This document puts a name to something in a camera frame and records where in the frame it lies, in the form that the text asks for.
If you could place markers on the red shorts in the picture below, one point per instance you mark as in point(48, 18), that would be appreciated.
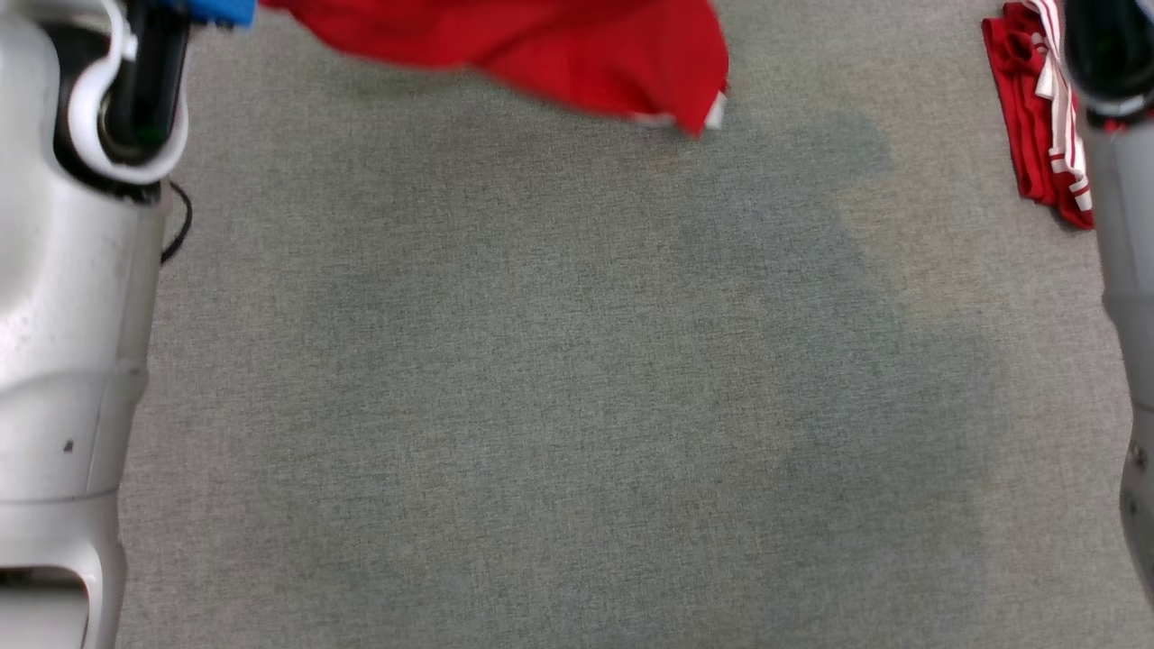
point(559, 45)

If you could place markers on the red basketball jersey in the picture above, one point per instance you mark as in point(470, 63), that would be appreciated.
point(1037, 117)

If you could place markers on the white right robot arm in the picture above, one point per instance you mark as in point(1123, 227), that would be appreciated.
point(1127, 270)

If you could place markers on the grey fabric work surface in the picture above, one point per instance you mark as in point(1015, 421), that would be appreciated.
point(577, 406)

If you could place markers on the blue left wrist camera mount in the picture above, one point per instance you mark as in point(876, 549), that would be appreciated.
point(221, 11)

